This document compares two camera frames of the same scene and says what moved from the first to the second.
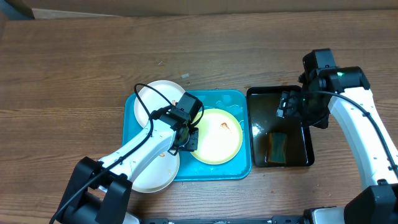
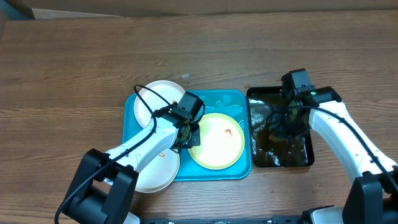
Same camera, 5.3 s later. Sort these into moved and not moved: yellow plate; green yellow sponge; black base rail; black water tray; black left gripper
Moved: green yellow sponge; yellow plate
Not moved: black left gripper; black water tray; black base rail
